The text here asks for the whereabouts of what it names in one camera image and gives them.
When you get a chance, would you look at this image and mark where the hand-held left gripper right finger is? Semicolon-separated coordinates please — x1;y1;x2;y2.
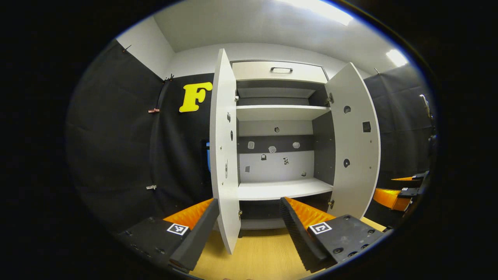
279;196;393;273

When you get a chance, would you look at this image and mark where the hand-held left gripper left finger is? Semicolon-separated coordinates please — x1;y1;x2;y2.
117;198;220;273

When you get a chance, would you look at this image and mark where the beige cabinet door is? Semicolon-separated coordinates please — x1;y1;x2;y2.
325;62;381;219
209;49;242;255

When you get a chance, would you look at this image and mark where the beige double-door shoe cabinet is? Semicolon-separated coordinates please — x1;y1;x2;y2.
209;49;381;255

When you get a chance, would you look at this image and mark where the white cabinet shelf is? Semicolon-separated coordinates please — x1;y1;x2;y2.
236;105;331;121
237;178;334;201

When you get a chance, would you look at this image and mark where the beige cabinet drawer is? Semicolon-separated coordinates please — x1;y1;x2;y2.
231;60;329;84

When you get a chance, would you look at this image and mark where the short ceiling light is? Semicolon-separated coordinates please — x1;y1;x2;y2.
386;49;409;67

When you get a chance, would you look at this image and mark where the black backdrop cloth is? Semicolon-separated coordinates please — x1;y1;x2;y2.
65;39;438;234

